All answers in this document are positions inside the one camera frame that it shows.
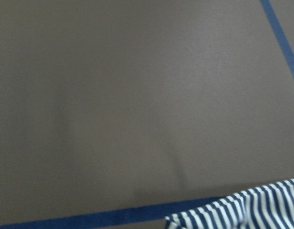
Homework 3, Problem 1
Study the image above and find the striped polo shirt white collar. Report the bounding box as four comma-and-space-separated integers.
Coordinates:
165, 178, 294, 229

